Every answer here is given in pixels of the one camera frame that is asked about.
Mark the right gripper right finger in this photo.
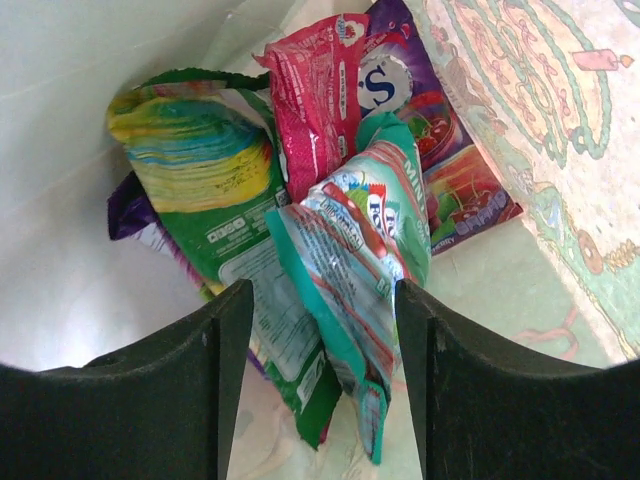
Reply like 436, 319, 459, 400
395, 280, 639, 479

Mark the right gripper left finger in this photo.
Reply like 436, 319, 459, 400
1, 280, 253, 479

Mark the green paper gift bag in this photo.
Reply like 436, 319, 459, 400
0, 0, 640, 480

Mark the teal mint candy packet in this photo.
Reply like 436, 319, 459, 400
266, 112, 431, 464

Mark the purple berry candy packet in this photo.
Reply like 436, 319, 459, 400
108, 1, 520, 294

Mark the pink candy packet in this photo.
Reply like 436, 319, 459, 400
255, 13, 369, 203

